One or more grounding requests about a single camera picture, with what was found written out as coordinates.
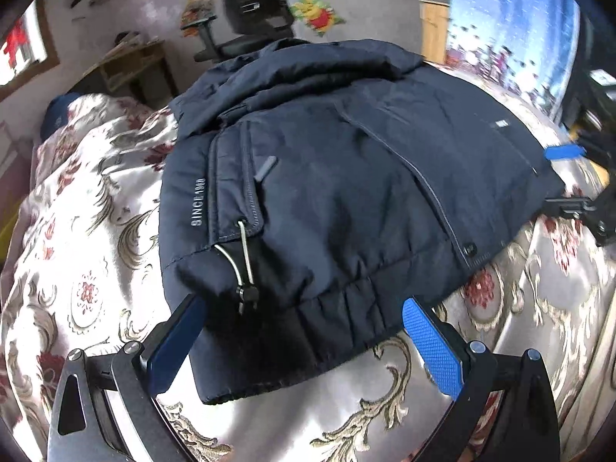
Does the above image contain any dark navy padded jacket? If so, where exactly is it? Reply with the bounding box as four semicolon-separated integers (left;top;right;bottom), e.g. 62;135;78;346
158;37;566;402

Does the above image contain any colourful cartoon wall sticker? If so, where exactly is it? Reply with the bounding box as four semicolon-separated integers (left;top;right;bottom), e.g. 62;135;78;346
180;0;216;35

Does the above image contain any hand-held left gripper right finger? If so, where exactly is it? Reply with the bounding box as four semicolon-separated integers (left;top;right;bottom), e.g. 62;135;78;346
402;296;561;462

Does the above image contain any wooden desk shelf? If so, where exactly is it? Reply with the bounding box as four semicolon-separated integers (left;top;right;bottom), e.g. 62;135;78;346
84;41;180;109

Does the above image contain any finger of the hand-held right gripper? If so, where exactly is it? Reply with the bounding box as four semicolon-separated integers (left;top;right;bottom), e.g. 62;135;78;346
544;196;598;215
544;143;586;161

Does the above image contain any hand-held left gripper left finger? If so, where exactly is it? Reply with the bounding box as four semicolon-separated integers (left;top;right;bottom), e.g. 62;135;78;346
48;293;208;462

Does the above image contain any blue pillow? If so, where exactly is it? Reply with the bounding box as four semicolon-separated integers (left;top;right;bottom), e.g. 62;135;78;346
41;95;80;138

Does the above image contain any light wooden board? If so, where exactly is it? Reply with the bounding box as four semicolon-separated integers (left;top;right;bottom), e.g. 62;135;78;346
418;0;452;63

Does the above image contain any yellow cloth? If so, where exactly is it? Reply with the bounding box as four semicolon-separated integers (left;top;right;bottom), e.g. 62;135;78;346
0;214;15;263

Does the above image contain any floral satin quilt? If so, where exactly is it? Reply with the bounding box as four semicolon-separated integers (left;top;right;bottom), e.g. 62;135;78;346
0;65;616;462

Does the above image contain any yellow cartoon bear sticker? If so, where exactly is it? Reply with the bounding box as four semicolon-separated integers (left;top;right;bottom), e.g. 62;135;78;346
290;0;346;35

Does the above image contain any black mesh office chair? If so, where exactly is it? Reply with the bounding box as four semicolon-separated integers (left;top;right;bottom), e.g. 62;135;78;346
195;0;295;63

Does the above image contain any wooden framed window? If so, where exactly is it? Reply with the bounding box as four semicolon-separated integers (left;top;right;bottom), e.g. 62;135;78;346
0;0;61;102

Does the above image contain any red hanging cloth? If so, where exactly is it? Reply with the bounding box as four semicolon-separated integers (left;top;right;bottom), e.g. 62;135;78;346
4;19;30;64

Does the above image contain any blue dotted printed curtain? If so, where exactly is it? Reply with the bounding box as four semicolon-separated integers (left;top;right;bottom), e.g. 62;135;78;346
445;0;581;123

